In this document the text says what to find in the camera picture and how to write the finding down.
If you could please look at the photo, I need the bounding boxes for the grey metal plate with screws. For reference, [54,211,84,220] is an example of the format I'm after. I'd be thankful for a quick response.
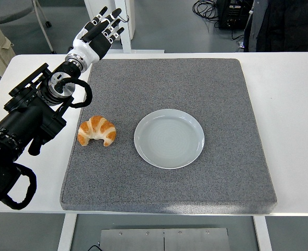
[99,227,231,251]

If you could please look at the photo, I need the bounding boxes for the white cabinet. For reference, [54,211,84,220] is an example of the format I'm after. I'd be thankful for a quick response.
[84,0,136,41]

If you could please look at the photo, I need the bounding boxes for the golden brown croissant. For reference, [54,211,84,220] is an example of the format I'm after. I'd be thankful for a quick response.
[77,115,117,147]

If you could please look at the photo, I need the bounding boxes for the black equipment box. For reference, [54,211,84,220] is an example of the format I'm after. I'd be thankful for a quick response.
[216,0,255,31]

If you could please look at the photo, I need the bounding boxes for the grey chair with casters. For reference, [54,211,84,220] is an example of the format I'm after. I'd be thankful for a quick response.
[0,0,57,55]

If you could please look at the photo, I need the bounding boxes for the white post with flat base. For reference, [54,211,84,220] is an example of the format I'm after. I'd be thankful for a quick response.
[105,0,165,54]

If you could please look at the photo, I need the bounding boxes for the white table leg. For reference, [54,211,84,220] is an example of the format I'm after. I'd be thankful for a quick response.
[57,213,78,251]
[253,215,272,251]

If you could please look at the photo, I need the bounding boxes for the grey felt mat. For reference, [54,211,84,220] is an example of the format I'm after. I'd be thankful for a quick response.
[60,58,278,215]

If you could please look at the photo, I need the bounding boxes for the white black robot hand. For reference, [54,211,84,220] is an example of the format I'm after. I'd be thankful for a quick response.
[71,6,125,64]

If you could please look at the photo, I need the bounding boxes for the tangled black floor cables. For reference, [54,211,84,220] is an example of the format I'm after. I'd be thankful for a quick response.
[191,0,245,41]

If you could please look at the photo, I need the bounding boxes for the round pale grey plate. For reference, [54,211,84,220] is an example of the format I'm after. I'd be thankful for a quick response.
[133,108,206,170]

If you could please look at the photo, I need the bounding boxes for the dark garment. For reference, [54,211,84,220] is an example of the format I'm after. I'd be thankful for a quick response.
[244,0,308,53]

